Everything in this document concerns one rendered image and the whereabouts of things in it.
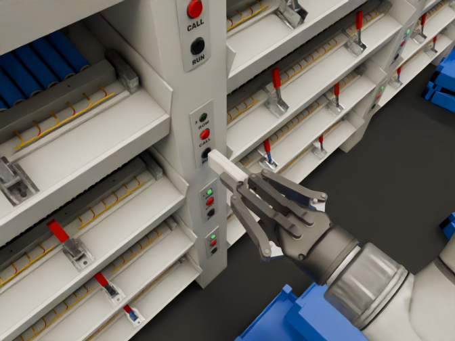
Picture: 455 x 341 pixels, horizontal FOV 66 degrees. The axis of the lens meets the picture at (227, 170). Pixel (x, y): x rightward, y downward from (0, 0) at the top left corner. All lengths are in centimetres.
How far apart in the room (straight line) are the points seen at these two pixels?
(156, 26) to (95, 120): 14
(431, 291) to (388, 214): 84
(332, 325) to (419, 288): 57
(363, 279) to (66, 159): 35
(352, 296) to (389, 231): 80
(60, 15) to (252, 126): 43
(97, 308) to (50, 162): 38
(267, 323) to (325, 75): 65
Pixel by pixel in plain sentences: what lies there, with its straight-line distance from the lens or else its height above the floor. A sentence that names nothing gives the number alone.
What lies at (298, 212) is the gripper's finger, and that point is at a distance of 47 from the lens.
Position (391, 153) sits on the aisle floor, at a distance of 141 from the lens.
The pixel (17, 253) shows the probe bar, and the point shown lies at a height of 55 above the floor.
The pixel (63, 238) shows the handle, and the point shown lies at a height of 57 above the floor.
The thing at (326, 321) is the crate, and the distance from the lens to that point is 98.
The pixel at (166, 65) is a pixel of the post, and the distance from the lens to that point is 39.
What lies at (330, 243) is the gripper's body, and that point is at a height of 62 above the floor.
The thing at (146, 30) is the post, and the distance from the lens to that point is 38.
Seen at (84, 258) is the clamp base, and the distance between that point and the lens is 56.
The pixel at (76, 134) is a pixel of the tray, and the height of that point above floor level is 70.
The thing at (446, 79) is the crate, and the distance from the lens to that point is 161.
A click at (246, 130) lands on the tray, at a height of 51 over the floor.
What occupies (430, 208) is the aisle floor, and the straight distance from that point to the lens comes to 133.
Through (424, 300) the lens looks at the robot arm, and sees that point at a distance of 43.
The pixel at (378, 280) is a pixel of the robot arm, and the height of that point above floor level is 62.
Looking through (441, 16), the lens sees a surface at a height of 33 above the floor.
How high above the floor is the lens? 100
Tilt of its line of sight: 55 degrees down
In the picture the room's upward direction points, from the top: straight up
